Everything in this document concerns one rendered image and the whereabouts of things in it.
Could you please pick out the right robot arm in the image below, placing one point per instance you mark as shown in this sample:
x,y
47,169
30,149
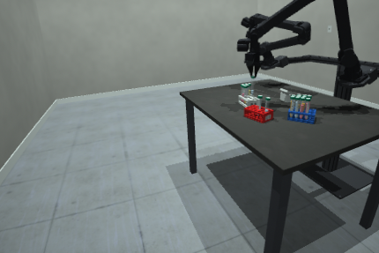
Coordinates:
x,y
303,29

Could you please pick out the white tube rack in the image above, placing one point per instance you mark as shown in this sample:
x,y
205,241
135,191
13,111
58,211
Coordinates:
x,y
251,100

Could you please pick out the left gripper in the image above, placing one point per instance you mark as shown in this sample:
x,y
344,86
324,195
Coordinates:
x,y
250,67

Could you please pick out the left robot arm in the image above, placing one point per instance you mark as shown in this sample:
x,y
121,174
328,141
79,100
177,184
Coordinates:
x,y
347,58

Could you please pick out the red lego-style plate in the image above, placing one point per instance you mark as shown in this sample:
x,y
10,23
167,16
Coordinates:
x,y
258,114

